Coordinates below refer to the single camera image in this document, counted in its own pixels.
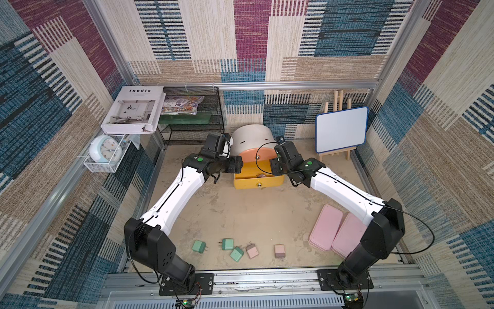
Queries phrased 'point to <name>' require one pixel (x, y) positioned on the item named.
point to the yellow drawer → (256, 174)
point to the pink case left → (325, 228)
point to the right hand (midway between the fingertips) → (277, 159)
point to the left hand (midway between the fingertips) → (234, 161)
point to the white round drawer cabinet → (251, 136)
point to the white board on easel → (340, 131)
